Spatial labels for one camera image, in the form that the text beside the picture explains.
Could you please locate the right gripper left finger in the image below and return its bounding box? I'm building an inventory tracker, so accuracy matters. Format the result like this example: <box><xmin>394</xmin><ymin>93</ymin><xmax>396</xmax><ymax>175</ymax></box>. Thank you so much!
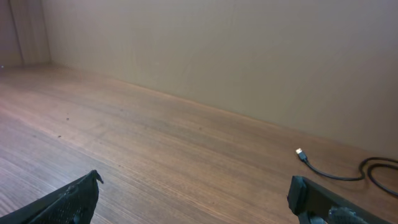
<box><xmin>1</xmin><ymin>170</ymin><xmax>103</xmax><ymax>224</ymax></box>

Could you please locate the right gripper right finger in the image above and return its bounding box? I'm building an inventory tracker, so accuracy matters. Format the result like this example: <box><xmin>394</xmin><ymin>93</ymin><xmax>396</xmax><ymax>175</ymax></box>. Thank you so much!
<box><xmin>287</xmin><ymin>175</ymin><xmax>389</xmax><ymax>224</ymax></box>

